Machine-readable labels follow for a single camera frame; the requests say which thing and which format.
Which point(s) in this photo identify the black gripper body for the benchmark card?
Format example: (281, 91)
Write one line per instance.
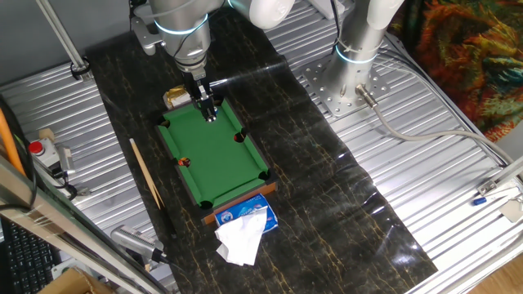
(196, 85)

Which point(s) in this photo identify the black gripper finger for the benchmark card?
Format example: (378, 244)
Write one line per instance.
(211, 108)
(202, 110)

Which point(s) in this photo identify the wooden cue stick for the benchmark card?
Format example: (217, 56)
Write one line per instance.
(145, 171)

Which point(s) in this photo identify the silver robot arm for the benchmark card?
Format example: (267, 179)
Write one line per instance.
(184, 24)

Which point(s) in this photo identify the brown pool ball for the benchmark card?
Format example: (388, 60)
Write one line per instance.
(164, 122)

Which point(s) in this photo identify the green mini pool table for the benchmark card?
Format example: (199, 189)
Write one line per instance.
(216, 163)

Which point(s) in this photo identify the red yellow pool ball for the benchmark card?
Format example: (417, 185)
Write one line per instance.
(184, 162)

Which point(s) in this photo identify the gold foil box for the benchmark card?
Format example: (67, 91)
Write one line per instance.
(175, 96)

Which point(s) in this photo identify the blue tissue pack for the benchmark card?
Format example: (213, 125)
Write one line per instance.
(241, 208)

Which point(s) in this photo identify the black pole clamp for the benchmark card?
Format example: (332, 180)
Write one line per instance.
(75, 72)

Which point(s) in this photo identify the white tissue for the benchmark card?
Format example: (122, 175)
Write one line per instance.
(241, 241)

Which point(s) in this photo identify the silver aluminium pole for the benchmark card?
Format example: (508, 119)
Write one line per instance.
(61, 34)

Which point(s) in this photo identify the white plastic box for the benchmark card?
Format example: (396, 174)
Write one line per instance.
(323, 8)

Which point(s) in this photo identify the small wooden block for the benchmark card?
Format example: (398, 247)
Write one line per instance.
(47, 134)

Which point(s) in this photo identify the red emergency stop box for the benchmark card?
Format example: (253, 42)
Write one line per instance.
(49, 153)

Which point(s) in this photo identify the orange tube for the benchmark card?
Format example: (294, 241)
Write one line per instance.
(8, 143)

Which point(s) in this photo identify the green button box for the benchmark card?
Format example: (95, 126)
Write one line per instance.
(65, 267)

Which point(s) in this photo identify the cardboard box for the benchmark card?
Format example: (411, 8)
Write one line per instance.
(69, 283)

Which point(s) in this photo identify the black keyboard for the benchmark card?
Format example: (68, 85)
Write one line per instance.
(24, 261)

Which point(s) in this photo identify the colourful patterned cloth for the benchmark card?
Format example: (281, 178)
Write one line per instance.
(470, 61)

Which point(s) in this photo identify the blue capped marker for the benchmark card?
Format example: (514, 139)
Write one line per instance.
(480, 201)

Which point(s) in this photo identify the aluminium profile bar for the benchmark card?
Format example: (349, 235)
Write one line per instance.
(510, 171)

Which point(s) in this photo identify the white paper tag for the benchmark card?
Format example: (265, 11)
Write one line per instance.
(510, 210)

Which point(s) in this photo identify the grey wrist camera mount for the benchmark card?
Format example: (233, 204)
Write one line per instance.
(147, 34)

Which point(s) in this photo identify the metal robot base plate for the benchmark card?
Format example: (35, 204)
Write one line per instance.
(323, 90)

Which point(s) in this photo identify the small metal bracket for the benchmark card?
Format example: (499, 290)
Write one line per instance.
(83, 190)
(488, 187)

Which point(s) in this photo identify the silver depth camera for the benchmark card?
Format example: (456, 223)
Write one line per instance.
(130, 239)

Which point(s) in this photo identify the silver frame bar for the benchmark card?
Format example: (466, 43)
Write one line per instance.
(49, 220)

